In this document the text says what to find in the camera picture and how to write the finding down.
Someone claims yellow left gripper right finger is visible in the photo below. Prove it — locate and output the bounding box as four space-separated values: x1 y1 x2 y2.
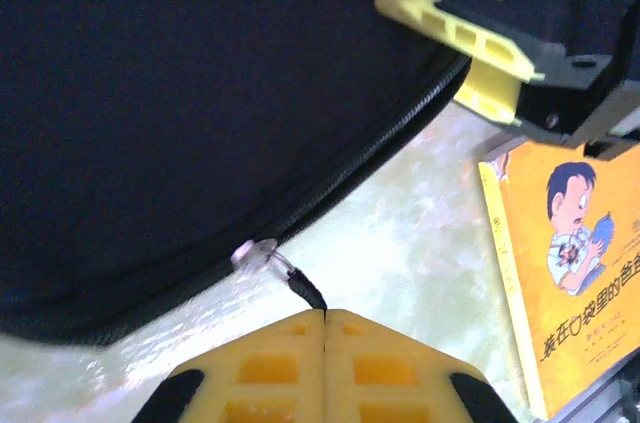
323 308 519 423

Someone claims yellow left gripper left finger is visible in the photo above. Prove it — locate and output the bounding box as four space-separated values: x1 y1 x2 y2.
131 309 326 423

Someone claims yellow cartoon children's book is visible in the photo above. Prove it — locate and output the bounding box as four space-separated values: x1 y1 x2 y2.
477 140 640 420

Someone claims black student backpack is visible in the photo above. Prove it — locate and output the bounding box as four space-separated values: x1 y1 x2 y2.
0 0 472 347

